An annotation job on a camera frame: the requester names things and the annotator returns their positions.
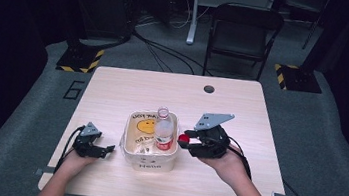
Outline person's left hand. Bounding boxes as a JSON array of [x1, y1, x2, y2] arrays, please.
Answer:
[[61, 149, 98, 178]]

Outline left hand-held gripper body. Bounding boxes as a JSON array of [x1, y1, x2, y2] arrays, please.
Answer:
[[70, 119, 108, 162]]

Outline person's right hand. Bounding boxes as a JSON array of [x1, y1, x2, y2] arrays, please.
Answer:
[[193, 140, 253, 190]]

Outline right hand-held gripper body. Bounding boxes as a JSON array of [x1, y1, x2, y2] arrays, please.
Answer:
[[187, 109, 236, 162]]

